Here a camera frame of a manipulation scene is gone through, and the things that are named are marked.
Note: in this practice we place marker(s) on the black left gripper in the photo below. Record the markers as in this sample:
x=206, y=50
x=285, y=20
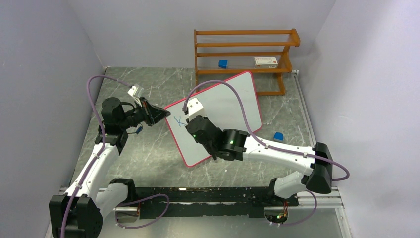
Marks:
x=151, y=114

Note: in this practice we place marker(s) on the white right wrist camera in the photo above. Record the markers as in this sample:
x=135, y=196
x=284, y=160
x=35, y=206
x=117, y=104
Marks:
x=194, y=108

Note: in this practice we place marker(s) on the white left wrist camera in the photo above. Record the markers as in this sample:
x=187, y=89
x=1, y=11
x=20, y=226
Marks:
x=136, y=92

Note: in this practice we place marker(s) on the blue eraser on shelf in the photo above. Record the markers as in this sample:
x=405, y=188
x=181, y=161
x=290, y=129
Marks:
x=223, y=64

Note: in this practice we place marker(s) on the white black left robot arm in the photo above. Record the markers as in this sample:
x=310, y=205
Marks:
x=80, y=211

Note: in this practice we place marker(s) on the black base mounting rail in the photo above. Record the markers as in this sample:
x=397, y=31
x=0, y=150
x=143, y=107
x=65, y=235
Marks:
x=151, y=202

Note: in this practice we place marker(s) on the white cardboard box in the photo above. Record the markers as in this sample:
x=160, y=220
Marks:
x=265, y=62

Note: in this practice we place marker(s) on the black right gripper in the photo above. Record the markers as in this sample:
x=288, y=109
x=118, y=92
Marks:
x=203, y=117

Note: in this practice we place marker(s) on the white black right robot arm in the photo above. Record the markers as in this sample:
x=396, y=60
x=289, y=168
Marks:
x=309, y=173

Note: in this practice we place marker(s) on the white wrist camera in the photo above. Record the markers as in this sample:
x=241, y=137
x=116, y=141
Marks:
x=194, y=108
x=136, y=92

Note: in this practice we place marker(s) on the orange wooden shelf rack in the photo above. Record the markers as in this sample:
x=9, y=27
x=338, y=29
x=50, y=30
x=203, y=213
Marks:
x=240, y=47

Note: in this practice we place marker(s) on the pink framed whiteboard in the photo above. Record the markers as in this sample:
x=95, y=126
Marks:
x=222, y=108

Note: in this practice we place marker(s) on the blue eraser on table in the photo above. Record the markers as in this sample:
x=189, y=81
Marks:
x=278, y=137

